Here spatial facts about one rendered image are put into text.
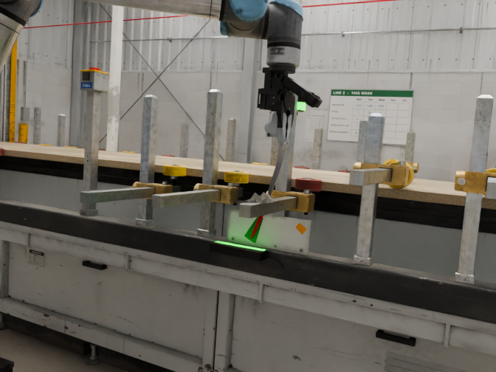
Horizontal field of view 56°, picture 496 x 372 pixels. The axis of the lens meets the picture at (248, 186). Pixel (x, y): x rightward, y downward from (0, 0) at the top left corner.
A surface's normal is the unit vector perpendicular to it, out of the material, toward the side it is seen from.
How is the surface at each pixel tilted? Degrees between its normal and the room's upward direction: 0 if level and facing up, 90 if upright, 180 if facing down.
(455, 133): 90
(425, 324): 90
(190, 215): 90
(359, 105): 90
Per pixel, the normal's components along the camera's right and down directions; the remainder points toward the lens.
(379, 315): -0.46, 0.04
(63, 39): 0.91, 0.10
